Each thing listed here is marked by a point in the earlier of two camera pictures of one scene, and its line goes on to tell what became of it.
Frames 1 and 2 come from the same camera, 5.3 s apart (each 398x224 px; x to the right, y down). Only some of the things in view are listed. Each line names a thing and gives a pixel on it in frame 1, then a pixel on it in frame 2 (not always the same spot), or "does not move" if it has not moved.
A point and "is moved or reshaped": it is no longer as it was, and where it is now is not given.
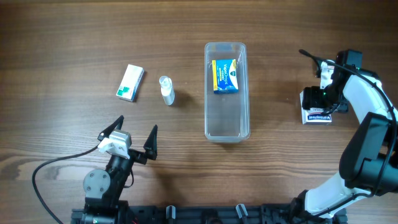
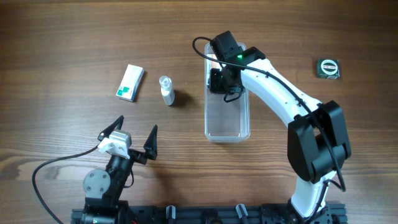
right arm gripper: x=310 y=100 -> x=214 y=86
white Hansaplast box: x=314 y=116 is moved or reshaped
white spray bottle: x=167 y=90 does not move
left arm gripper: x=133 y=152 does not move
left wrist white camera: x=118 y=143 does not move
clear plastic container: x=226 y=114 does not move
